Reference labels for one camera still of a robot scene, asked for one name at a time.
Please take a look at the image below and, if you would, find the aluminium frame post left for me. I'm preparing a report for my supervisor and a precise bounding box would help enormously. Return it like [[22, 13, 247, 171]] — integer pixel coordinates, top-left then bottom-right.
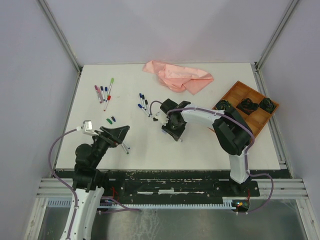
[[36, 0, 83, 73]]

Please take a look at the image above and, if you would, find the black mounting base plate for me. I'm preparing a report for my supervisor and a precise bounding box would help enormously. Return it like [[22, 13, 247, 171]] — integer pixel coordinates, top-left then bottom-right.
[[103, 170, 260, 205]]

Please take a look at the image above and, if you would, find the white cable duct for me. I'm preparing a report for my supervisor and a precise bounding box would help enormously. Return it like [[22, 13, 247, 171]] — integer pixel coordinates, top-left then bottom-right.
[[47, 197, 236, 210]]

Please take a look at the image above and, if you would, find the aluminium frame post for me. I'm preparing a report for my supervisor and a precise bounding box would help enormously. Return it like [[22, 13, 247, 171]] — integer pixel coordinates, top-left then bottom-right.
[[36, 0, 83, 73], [254, 0, 301, 71]]

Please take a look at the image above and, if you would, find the wooden compartment tray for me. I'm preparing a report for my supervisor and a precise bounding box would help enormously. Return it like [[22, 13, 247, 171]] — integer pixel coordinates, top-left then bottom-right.
[[213, 81, 279, 137]]

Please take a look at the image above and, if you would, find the magenta capped pen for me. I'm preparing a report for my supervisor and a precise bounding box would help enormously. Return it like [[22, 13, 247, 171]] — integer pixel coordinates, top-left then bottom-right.
[[94, 85, 103, 104]]

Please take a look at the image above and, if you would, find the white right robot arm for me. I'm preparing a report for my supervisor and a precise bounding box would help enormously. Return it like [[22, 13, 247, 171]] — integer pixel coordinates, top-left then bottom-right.
[[160, 98, 255, 196]]

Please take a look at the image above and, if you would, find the aluminium frame post right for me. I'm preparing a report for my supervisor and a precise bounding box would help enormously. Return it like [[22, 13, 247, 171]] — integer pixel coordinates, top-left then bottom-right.
[[254, 0, 301, 71]]

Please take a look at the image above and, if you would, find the pink cloth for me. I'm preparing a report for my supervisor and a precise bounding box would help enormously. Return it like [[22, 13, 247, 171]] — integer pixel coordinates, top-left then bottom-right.
[[142, 60, 214, 95]]

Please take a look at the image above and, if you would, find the red capped pen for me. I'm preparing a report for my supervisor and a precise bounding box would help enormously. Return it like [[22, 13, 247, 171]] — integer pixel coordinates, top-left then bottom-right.
[[103, 95, 111, 112]]

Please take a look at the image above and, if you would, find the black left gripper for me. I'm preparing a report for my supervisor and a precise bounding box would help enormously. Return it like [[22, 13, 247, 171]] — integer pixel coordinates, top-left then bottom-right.
[[91, 125, 130, 168]]

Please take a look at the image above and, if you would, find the green black coiled bundle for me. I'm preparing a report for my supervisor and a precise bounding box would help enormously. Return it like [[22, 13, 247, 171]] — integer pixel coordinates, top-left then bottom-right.
[[215, 99, 233, 111]]

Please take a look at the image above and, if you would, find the light green capped pen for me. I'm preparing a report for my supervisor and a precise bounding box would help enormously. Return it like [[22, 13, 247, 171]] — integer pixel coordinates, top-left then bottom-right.
[[108, 78, 115, 95]]

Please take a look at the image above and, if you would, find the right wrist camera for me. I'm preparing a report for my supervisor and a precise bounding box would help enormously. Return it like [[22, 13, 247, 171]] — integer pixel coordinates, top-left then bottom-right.
[[152, 111, 168, 125]]

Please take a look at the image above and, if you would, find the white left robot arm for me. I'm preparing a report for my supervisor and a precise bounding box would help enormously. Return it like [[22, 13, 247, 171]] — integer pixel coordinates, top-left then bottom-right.
[[60, 120, 130, 240]]

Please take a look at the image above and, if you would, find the pink capped pen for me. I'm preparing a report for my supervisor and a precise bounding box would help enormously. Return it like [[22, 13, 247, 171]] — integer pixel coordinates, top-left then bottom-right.
[[100, 86, 106, 102]]

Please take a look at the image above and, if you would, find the black coiled cable bundle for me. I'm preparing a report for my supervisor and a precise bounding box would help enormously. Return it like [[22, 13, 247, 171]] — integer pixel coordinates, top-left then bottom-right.
[[258, 97, 279, 114], [236, 97, 259, 116]]

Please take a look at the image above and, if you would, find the green-tipped white pen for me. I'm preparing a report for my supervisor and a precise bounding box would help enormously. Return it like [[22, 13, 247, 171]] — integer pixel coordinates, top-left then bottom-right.
[[121, 143, 129, 155]]

